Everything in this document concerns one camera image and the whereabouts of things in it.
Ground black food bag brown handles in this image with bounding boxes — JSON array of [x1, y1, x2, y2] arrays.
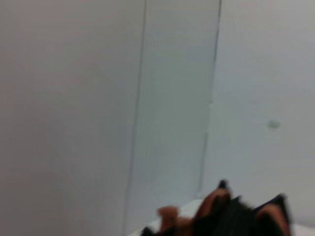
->
[[141, 179, 295, 236]]

